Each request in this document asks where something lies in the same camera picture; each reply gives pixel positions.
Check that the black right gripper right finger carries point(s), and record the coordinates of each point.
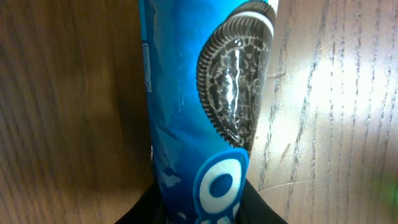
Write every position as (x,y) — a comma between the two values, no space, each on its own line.
(254,210)

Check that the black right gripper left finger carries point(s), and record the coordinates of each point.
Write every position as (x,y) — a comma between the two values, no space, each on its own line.
(149,209)

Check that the blue Oreo cookie pack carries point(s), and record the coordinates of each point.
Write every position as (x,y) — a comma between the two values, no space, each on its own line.
(205,69)

